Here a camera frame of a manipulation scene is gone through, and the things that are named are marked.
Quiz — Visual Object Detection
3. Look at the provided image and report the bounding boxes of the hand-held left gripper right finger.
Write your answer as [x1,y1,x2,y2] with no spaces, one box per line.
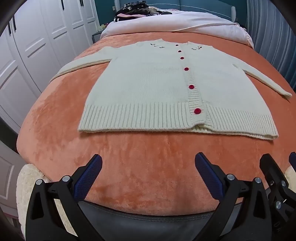
[195,152,276,241]

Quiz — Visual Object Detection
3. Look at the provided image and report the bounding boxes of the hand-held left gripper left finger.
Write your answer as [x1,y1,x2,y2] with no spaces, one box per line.
[25,154,103,241]

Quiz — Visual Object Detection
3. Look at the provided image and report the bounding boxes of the cream knit cardigan red buttons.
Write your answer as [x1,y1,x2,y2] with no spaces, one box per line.
[49,40,293,141]

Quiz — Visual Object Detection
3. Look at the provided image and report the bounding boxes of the pile of dark clothes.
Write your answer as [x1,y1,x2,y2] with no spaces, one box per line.
[113,1,174,22]

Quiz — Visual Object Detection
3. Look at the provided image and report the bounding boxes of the orange plush blanket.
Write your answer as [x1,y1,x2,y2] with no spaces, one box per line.
[17,31,296,216]

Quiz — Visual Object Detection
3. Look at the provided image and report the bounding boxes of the cream fluffy cloth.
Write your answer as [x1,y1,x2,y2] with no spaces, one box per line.
[16,163,78,233]

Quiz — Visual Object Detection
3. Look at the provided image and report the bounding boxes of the white panelled cabinet door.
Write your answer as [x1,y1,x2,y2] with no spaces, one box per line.
[0,139,26,217]

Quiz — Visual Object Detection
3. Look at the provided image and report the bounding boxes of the grey curtain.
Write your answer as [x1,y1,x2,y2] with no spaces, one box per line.
[246,0,296,91]

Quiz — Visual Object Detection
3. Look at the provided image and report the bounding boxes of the white panelled wardrobe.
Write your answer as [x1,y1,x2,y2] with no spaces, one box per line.
[0,0,101,135]

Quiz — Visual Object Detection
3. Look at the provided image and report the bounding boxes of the white quilt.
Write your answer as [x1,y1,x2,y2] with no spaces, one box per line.
[100,9,253,48]

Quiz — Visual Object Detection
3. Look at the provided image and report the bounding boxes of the grey leather bed frame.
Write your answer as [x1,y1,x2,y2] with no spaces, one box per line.
[77,200,241,241]

